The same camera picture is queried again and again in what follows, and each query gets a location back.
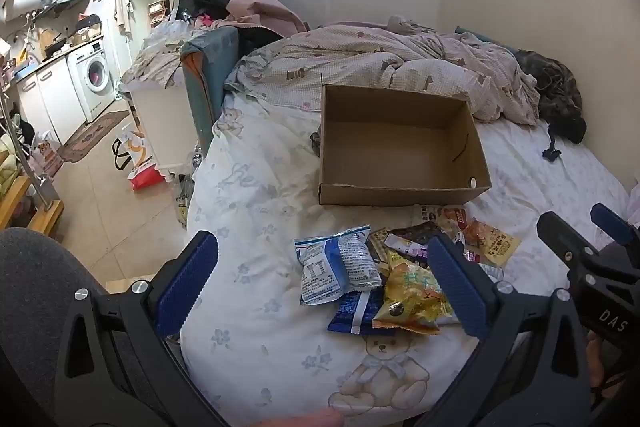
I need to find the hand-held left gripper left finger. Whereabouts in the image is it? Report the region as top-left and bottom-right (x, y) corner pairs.
(54, 230), (228, 427)

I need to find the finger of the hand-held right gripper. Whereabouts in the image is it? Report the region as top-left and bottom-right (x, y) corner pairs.
(537, 211), (601, 279)
(590, 203), (640, 254)

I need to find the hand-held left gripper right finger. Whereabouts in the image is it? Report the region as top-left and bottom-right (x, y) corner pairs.
(415, 234), (593, 427)

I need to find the yellow chips packet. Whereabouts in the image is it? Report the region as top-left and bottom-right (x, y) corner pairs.
(372, 249), (456, 335)

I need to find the orange snack packet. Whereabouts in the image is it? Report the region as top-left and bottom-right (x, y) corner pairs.
(462, 217), (521, 268)

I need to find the dark brown snack packet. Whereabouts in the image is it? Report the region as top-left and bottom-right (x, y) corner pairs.
(385, 221), (453, 268)

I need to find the red yellow snack packet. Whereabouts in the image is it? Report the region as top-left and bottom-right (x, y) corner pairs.
(420, 205), (468, 233)

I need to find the small yellow snack packet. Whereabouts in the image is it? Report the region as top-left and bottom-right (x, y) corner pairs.
(370, 227), (396, 263)

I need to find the dark blue snack packet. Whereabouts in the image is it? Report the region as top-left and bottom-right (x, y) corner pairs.
(327, 289), (386, 335)

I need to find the blue white snack packet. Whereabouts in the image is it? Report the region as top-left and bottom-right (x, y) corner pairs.
(294, 224), (383, 306)

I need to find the cardboard box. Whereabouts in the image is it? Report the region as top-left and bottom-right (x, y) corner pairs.
(319, 84), (493, 208)

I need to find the person's right hand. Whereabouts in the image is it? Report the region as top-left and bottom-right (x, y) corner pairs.
(586, 332), (628, 408)

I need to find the person's left hand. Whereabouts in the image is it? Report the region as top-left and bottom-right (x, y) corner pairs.
(250, 408), (347, 427)

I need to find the pink blanket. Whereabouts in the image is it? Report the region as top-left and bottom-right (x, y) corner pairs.
(627, 177), (640, 228)

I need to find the plastic bag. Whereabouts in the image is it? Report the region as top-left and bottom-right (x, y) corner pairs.
(172, 174), (196, 228)

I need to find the black cloth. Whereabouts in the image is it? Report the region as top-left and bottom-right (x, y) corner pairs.
(542, 117), (588, 162)

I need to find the white orange shopping bag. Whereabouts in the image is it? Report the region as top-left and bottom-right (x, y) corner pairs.
(112, 127), (166, 190)

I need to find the person's left leg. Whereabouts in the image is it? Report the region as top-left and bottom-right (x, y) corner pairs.
(0, 227), (151, 427)

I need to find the camouflage cloth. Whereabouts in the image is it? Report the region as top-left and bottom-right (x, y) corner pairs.
(515, 49), (583, 128)

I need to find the white bedside cabinet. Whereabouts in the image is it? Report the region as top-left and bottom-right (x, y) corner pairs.
(131, 87), (201, 170)

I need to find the wooden railing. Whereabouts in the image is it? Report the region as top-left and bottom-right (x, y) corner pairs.
(0, 177), (66, 233)

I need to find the floor rug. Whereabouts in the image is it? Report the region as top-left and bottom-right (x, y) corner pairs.
(57, 109), (131, 162)

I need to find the patterned small box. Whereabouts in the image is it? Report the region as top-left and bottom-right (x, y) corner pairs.
(30, 142), (63, 178)

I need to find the teal pillow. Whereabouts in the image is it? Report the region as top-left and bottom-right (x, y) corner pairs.
(455, 26), (516, 52)

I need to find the crumpled cloth pile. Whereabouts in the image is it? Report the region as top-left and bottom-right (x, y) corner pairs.
(120, 19), (201, 90)

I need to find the washing machine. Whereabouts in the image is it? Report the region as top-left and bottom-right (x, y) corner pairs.
(67, 38), (116, 122)

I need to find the white kitchen cabinet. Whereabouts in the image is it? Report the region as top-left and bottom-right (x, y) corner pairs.
(17, 57), (86, 142)

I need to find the checkered bear duvet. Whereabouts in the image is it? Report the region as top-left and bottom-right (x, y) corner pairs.
(225, 26), (541, 128)

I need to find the pink cloth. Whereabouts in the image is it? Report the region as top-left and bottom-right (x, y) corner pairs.
(225, 0), (311, 35)

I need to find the hanging towel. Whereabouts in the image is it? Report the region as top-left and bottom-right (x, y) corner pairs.
(112, 0), (135, 38)

